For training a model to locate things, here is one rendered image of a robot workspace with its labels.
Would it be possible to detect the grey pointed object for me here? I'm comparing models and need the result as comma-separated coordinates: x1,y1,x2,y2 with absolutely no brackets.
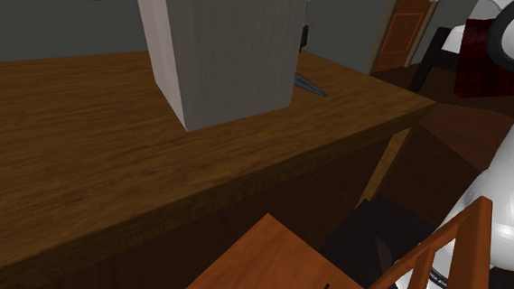
293,71,331,98

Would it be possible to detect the large pale grey box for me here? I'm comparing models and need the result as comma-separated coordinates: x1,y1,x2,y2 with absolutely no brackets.
124,0,310,139

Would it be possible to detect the orange wooden door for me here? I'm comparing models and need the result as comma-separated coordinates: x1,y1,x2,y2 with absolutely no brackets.
369,0,441,78

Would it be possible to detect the bed with red plaid blanket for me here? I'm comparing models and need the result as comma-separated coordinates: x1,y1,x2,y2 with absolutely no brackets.
408,13,514,103

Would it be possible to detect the dark robot stand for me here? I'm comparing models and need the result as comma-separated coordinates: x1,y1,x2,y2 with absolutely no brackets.
317,191,442,289

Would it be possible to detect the orange wooden chair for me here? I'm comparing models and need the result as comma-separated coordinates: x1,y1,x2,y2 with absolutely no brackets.
175,180,496,289

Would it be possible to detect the brown wooden desk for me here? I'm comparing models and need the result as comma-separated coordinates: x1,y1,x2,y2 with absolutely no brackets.
0,34,440,289

